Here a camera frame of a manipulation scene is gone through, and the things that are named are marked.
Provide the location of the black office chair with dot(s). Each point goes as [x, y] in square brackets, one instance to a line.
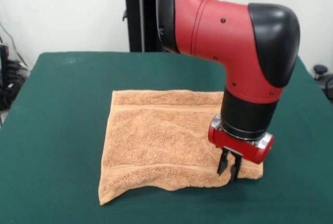
[325, 78]

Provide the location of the dark green table cloth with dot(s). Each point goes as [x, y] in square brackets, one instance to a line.
[78, 182]

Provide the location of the tan terry towel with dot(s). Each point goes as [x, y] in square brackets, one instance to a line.
[156, 143]

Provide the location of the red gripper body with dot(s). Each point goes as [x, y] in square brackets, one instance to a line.
[234, 144]

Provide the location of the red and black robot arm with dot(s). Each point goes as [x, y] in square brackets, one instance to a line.
[234, 39]

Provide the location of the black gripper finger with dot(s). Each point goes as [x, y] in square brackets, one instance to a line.
[223, 163]
[235, 168]

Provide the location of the black equipment pile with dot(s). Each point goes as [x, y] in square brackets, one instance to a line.
[13, 78]

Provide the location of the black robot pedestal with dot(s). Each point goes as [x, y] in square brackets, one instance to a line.
[140, 26]

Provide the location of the black computer tower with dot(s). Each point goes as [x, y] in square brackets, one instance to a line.
[4, 63]

